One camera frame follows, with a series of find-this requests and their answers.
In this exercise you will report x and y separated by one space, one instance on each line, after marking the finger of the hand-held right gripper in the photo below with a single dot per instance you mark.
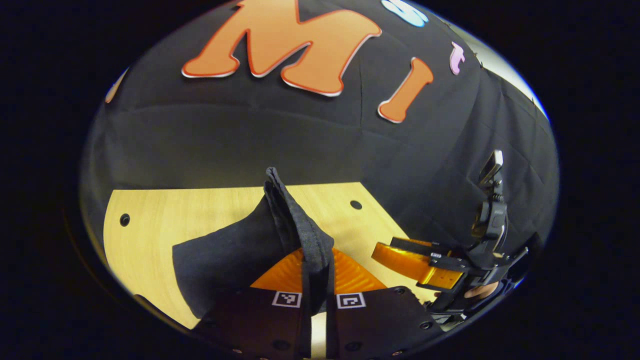
415 265
425 245

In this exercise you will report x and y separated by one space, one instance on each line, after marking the black backdrop cloth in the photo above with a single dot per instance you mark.
250 140

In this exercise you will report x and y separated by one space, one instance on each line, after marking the dark grey jeans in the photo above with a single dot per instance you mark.
225 255

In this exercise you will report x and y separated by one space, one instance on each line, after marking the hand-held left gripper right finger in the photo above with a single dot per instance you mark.
380 320

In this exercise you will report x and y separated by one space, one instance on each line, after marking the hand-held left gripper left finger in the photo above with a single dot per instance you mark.
250 320

